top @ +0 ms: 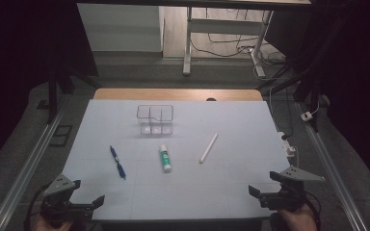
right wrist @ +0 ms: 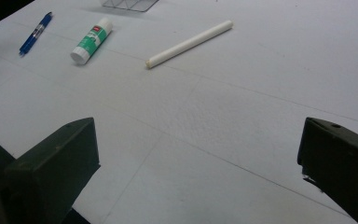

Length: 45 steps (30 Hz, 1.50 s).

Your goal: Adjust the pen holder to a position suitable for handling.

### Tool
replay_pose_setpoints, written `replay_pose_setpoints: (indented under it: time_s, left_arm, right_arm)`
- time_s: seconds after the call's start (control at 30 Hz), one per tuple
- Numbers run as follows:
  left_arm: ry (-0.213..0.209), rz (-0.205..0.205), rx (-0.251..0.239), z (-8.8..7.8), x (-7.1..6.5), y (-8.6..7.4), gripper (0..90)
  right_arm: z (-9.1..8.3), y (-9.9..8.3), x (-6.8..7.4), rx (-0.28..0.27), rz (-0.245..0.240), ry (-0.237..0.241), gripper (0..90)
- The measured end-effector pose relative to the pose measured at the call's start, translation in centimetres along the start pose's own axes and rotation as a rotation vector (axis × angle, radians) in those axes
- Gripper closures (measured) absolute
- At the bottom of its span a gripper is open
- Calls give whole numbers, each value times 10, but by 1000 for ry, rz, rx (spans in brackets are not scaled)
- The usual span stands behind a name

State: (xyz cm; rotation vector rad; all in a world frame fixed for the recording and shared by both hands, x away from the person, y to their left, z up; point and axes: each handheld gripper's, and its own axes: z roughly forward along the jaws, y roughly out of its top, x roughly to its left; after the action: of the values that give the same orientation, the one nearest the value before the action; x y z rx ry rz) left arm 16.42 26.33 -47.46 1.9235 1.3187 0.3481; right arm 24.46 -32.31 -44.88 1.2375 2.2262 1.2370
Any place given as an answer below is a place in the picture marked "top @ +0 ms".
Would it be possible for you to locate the white power strip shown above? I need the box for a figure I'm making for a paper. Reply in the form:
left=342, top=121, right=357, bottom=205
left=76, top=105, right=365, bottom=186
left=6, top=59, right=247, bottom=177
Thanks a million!
left=277, top=131, right=298, bottom=158

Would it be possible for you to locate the black floor cable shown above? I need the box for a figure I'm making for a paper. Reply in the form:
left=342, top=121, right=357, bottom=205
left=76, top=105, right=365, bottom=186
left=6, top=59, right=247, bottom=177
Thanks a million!
left=191, top=8, right=287, bottom=65

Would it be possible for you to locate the black metal stand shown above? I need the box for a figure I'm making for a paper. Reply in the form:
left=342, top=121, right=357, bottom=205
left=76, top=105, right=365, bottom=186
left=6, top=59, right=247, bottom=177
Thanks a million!
left=256, top=57, right=322, bottom=133
left=46, top=64, right=75, bottom=124

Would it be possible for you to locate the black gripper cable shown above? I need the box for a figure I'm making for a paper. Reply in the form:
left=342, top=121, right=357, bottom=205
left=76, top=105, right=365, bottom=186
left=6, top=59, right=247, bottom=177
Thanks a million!
left=23, top=182, right=56, bottom=231
left=304, top=192, right=322, bottom=230

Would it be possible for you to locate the clear plastic organizer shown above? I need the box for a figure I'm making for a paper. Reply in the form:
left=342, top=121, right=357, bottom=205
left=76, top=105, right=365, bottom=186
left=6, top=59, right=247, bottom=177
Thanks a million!
left=136, top=104, right=174, bottom=137

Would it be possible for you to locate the person's right hand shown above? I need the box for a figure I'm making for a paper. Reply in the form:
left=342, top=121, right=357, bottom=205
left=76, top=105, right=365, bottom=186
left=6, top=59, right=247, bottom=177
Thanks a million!
left=277, top=205, right=319, bottom=231

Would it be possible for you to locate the person's left hand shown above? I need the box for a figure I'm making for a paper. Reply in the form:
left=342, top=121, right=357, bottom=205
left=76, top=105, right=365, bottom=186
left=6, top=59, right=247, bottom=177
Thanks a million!
left=32, top=219, right=75, bottom=231

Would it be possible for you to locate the white pen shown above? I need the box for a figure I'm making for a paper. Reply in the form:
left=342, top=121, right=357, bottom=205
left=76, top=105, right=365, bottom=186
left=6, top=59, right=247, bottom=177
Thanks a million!
left=198, top=133, right=219, bottom=164

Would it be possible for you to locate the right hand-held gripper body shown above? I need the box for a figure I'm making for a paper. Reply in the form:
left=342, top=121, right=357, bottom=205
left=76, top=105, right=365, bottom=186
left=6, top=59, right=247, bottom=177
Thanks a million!
left=259, top=166, right=326, bottom=211

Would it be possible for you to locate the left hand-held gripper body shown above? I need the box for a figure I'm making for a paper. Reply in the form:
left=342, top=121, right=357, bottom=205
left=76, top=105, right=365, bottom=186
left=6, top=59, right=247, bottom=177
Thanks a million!
left=40, top=173, right=94, bottom=223

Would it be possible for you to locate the wooden table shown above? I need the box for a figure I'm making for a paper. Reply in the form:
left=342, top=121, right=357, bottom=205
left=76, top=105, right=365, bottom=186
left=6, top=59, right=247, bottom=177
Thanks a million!
left=92, top=88, right=264, bottom=102

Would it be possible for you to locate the dark curtain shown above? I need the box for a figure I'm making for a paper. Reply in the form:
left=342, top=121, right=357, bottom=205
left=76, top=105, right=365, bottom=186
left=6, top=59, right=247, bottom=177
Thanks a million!
left=0, top=0, right=99, bottom=174
left=266, top=0, right=370, bottom=193

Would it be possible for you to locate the white desk frame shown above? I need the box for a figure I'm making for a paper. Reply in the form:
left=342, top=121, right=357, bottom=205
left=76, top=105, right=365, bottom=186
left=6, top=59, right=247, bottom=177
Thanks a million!
left=182, top=6, right=275, bottom=78

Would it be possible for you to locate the blue pen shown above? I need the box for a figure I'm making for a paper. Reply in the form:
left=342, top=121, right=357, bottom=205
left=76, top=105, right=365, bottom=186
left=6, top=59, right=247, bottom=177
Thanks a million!
left=109, top=144, right=127, bottom=180

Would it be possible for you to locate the green and white glue stick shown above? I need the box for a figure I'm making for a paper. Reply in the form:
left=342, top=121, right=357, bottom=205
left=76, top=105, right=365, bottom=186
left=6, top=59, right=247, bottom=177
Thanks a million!
left=159, top=143, right=172, bottom=173

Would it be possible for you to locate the aluminium rail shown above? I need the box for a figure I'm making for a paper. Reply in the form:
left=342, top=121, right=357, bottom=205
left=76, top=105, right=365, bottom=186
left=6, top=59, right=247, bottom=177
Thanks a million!
left=0, top=95, right=70, bottom=231
left=297, top=102, right=369, bottom=231

